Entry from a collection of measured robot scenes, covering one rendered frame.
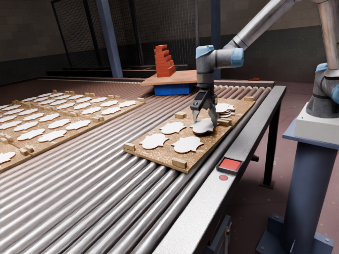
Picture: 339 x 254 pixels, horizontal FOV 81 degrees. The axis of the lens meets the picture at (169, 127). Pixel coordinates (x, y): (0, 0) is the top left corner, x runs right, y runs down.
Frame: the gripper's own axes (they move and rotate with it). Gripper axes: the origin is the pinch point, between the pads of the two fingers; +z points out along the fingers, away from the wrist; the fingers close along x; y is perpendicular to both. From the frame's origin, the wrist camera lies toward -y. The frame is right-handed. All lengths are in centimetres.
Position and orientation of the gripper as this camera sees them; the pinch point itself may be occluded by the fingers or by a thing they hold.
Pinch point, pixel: (204, 125)
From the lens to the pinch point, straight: 97.6
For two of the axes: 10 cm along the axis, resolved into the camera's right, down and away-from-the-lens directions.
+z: 0.9, 9.2, 3.9
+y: 6.0, -3.6, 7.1
